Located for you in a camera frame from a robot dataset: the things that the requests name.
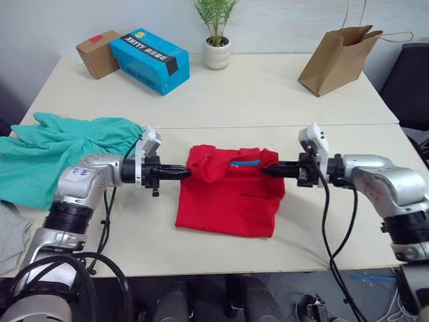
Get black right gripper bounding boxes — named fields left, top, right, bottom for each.
left=261, top=152, right=322, bottom=188

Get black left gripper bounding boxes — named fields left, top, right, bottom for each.
left=141, top=156, right=193, bottom=198

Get red t-shirt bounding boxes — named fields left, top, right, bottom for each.
left=175, top=144, right=286, bottom=239

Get teal green shorts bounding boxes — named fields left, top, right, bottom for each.
left=0, top=112, right=147, bottom=211

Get grey socks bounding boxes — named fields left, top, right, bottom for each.
left=0, top=201, right=36, bottom=276

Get blue printed cardboard box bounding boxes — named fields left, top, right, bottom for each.
left=109, top=28, right=191, bottom=97

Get brown paper bag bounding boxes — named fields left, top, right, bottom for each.
left=297, top=0, right=415, bottom=98

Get green plant in white pot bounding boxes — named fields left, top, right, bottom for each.
left=193, top=0, right=241, bottom=70

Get dark rounded shape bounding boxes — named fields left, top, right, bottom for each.
left=156, top=280, right=198, bottom=322
left=239, top=275, right=288, bottom=322

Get brown cardboard box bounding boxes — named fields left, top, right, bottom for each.
left=75, top=30, right=123, bottom=81

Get black office chair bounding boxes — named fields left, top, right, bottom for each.
left=379, top=42, right=429, bottom=132

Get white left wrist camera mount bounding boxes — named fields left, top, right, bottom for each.
left=135, top=124, right=164, bottom=186

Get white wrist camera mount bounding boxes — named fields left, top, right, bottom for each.
left=135, top=124, right=164, bottom=186
left=298, top=122, right=332, bottom=186

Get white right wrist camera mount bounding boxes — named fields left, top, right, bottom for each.
left=298, top=122, right=332, bottom=186

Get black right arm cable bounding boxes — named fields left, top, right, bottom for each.
left=313, top=147, right=371, bottom=322

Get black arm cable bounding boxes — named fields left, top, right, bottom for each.
left=85, top=132, right=150, bottom=278
left=313, top=147, right=371, bottom=322

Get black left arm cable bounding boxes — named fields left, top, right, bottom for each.
left=85, top=132, right=150, bottom=278

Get white floor cables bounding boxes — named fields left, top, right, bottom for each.
left=381, top=284, right=422, bottom=322

